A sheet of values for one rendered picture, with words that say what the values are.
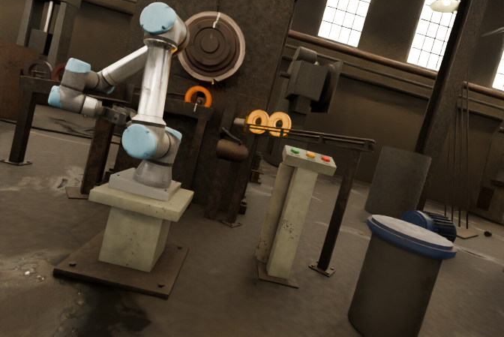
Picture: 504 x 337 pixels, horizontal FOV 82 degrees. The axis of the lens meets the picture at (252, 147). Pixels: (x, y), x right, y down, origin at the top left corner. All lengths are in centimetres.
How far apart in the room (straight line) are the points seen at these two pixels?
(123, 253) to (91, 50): 825
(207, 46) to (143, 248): 131
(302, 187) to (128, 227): 75
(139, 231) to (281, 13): 179
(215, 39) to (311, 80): 449
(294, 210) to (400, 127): 813
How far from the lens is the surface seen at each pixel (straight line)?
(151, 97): 107
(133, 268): 127
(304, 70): 630
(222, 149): 189
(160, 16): 111
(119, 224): 123
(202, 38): 204
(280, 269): 148
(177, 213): 109
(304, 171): 135
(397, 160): 396
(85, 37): 939
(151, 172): 118
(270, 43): 229
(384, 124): 914
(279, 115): 182
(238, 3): 236
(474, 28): 611
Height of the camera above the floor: 65
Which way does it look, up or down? 4 degrees down
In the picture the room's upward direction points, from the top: 15 degrees clockwise
